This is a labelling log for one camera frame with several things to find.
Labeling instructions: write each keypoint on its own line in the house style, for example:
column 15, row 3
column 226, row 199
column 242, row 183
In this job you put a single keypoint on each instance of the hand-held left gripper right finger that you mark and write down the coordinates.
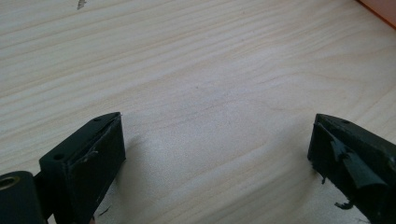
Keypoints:
column 355, row 155

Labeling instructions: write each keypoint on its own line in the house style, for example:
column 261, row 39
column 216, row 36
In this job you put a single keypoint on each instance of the orange object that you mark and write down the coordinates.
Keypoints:
column 381, row 9

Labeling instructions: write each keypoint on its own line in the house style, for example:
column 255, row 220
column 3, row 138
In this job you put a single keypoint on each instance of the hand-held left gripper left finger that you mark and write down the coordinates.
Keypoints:
column 84, row 165

